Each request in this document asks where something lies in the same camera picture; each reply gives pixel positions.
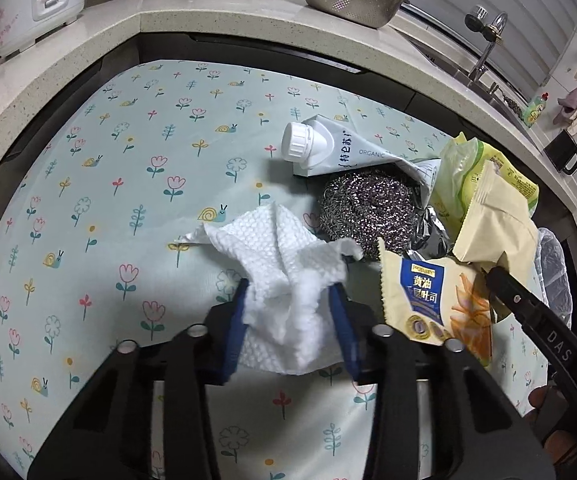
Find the floral tablecloth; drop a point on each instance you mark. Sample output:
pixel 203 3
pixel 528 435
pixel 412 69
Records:
pixel 118 185

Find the green yellow snack bag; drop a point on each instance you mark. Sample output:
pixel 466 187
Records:
pixel 461 175

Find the purple hanging cloth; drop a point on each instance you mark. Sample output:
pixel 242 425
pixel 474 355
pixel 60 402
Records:
pixel 570 102

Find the dark sink scrubber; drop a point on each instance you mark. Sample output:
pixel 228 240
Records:
pixel 514 102

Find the chrome faucet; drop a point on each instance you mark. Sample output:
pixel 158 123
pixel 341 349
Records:
pixel 488 30

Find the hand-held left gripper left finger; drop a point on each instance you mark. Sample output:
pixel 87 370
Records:
pixel 231 345

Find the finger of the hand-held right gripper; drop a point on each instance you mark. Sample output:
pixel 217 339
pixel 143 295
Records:
pixel 553 340

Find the white paper towel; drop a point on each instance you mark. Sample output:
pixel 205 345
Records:
pixel 278 270

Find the black mug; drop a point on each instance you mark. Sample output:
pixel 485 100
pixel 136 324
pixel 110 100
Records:
pixel 560 152

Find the white milk carton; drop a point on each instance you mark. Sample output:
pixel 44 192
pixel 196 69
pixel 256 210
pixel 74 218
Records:
pixel 338 145

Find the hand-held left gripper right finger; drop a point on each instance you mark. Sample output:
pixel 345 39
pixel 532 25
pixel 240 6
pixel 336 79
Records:
pixel 351 350

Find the person's right hand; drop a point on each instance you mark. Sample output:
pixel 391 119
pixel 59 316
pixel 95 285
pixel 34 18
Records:
pixel 538 400

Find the orange print snack packet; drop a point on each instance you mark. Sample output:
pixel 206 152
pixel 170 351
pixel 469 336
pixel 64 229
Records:
pixel 428 295

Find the green dish soap bottle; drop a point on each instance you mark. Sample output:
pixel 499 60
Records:
pixel 535 110

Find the steel sink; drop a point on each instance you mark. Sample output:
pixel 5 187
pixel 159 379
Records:
pixel 463 80

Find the steel wool scrubber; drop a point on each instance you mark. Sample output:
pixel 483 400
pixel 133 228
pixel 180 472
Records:
pixel 368 210

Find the beige snack bag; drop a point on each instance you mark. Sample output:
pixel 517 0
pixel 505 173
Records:
pixel 493 215

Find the trash bin with clear liner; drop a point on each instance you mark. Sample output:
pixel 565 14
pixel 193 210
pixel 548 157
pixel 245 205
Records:
pixel 555 270

